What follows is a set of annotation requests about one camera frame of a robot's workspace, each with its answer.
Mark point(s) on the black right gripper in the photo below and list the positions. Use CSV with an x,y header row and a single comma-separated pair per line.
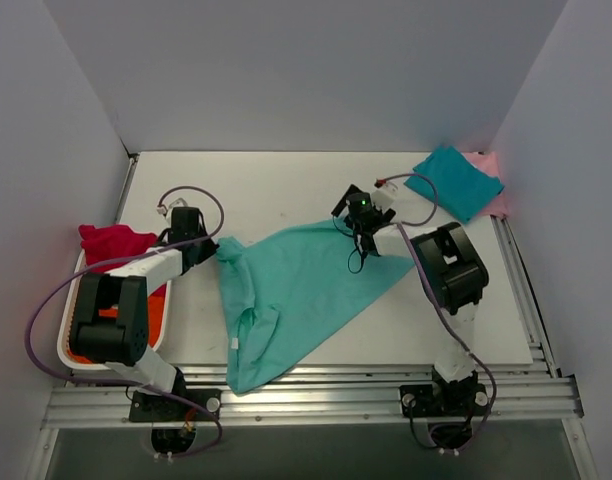
x,y
343,204

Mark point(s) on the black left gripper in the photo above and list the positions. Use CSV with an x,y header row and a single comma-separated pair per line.
x,y
204,249

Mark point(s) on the mint green t shirt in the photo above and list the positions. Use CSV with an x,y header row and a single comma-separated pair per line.
x,y
285,295

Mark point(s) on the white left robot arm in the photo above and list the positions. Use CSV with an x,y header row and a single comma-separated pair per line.
x,y
145,275

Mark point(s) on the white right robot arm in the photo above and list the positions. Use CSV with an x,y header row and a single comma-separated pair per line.
x,y
452,273

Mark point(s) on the crimson red t shirt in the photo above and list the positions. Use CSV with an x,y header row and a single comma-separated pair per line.
x,y
115,241

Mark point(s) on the orange t shirt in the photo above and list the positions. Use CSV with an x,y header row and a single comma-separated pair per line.
x,y
121,332

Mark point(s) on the folded teal t shirt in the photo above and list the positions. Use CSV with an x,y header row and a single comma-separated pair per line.
x,y
455,180

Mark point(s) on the folded pink t shirt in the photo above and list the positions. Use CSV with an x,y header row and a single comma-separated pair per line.
x,y
489,187

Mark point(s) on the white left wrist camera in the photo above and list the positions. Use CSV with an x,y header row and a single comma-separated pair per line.
x,y
165,210

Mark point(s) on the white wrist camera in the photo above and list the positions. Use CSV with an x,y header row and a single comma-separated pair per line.
x,y
165,210
385,194

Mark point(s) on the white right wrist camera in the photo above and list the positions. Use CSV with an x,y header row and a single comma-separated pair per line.
x,y
385,194

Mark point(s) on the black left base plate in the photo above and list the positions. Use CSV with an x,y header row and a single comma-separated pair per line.
x,y
150,408

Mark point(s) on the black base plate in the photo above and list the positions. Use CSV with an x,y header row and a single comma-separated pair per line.
x,y
150,408
439,400

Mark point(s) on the aluminium rail frame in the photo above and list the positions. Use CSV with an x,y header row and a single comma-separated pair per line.
x,y
342,401

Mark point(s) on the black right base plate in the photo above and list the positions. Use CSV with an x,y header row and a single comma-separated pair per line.
x,y
439,400

